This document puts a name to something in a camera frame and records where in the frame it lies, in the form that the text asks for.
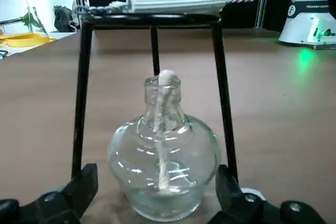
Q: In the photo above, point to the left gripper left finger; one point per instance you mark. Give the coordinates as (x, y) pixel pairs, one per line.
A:
(76, 195)

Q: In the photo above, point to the black bag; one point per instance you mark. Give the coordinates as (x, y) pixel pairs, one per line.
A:
(63, 19)

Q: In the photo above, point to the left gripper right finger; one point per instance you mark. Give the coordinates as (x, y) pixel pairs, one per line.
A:
(233, 203)

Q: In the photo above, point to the white clay triangle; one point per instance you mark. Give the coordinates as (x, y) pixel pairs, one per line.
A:
(176, 1)

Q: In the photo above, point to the clear glass alcohol lamp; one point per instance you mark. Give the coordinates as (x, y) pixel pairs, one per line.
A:
(162, 161)

